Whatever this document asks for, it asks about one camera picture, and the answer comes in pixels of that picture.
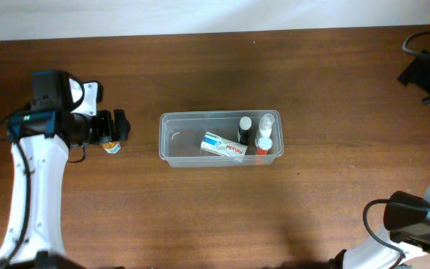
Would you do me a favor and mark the clear plastic container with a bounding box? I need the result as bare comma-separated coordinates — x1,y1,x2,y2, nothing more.
159,110,284,167

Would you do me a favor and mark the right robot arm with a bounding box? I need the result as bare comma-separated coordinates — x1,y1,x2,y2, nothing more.
326,51,430,269

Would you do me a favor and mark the small gold-lid jar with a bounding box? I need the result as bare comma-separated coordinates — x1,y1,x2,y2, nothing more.
102,141,121,154

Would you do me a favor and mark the white Panadol medicine box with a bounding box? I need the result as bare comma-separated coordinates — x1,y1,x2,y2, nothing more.
200,132,248,162

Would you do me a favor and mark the dark bottle white cap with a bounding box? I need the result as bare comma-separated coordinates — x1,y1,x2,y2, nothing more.
237,117,252,146

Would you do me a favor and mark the orange tube white cap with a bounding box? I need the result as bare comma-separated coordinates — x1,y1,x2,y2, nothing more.
255,136,272,165

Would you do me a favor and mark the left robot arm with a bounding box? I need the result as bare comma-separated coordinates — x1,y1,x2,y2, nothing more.
0,70,131,268

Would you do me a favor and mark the white spray bottle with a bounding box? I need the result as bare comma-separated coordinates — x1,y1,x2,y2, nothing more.
255,114,275,140

